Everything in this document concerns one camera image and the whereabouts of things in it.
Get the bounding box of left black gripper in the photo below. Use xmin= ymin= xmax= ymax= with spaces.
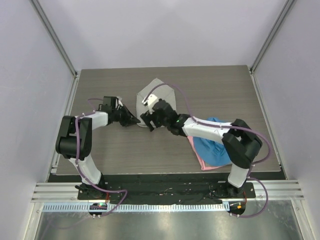
xmin=111 ymin=104 xmax=140 ymax=128

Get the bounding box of grey cloth napkin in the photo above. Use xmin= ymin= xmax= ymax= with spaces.
xmin=136 ymin=78 xmax=177 ymax=128

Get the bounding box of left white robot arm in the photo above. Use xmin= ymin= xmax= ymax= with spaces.
xmin=55 ymin=96 xmax=141 ymax=200

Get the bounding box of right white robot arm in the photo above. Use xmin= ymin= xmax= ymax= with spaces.
xmin=140 ymin=94 xmax=263 ymax=198

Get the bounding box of pink cloth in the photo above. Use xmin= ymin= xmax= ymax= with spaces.
xmin=187 ymin=136 xmax=232 ymax=171

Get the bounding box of blue cloth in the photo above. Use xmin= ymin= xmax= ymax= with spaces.
xmin=193 ymin=116 xmax=232 ymax=166

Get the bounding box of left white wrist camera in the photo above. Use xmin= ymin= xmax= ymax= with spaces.
xmin=115 ymin=96 xmax=124 ymax=110

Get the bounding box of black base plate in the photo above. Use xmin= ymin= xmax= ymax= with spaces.
xmin=75 ymin=173 xmax=256 ymax=205

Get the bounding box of left aluminium frame post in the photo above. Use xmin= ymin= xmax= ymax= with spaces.
xmin=31 ymin=0 xmax=81 ymax=78

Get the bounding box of aluminium frame post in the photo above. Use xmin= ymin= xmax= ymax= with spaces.
xmin=31 ymin=0 xmax=81 ymax=78
xmin=249 ymin=0 xmax=298 ymax=75

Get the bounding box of white slotted cable duct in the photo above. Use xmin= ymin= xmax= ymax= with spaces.
xmin=42 ymin=201 xmax=230 ymax=213

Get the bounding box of aluminium front rail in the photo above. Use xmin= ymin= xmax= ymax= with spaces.
xmin=31 ymin=180 xmax=305 ymax=202

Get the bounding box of right aluminium frame post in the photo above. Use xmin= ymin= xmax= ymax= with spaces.
xmin=249 ymin=0 xmax=298 ymax=75

